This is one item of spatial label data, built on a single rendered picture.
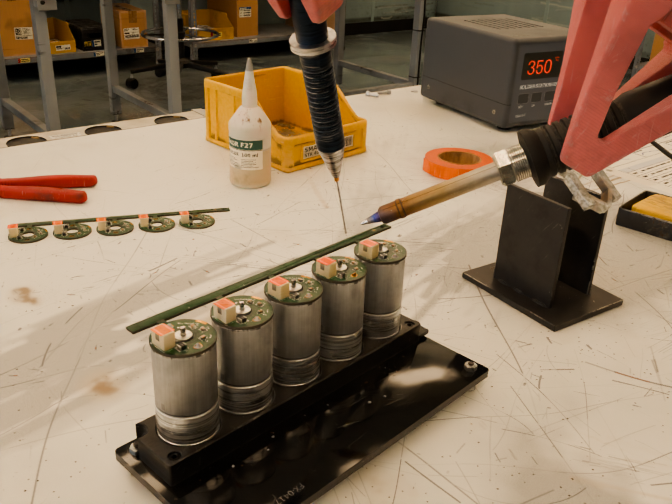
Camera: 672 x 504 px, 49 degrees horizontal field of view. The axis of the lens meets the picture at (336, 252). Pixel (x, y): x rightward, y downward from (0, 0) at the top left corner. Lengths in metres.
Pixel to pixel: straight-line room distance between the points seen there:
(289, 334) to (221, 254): 0.18
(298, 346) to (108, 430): 0.09
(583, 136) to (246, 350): 0.15
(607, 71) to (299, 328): 0.15
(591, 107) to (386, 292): 0.12
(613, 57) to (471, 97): 0.53
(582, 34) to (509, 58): 0.45
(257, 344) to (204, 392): 0.03
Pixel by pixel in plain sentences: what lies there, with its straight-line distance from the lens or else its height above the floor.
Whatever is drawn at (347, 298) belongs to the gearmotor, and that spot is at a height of 0.80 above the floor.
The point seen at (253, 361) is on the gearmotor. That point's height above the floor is 0.80.
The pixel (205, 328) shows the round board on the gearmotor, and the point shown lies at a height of 0.81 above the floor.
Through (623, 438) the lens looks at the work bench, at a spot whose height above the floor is 0.75.
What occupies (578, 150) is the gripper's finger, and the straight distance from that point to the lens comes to 0.30.
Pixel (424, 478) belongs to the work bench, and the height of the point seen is 0.75.
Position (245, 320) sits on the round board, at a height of 0.81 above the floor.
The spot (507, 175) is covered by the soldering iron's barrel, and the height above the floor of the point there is 0.86.
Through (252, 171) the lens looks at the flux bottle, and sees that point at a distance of 0.58.
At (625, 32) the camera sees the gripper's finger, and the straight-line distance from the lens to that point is 0.28.
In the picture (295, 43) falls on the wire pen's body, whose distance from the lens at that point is 0.25.
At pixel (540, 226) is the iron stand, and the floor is 0.80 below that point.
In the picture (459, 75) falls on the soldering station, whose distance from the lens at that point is 0.83.
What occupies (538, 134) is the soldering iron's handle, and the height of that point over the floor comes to 0.88.
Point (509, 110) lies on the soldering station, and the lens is 0.77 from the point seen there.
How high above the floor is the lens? 0.96
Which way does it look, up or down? 26 degrees down
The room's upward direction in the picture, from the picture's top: 3 degrees clockwise
